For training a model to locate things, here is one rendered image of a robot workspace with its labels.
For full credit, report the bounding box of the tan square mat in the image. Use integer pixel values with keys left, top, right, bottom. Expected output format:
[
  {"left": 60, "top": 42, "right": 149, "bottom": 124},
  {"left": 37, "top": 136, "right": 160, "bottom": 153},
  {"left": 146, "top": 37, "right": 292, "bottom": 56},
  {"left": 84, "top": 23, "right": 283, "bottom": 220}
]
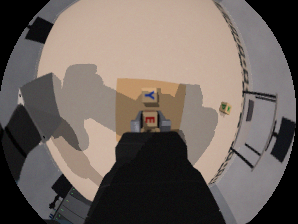
[{"left": 115, "top": 78, "right": 186, "bottom": 142}]

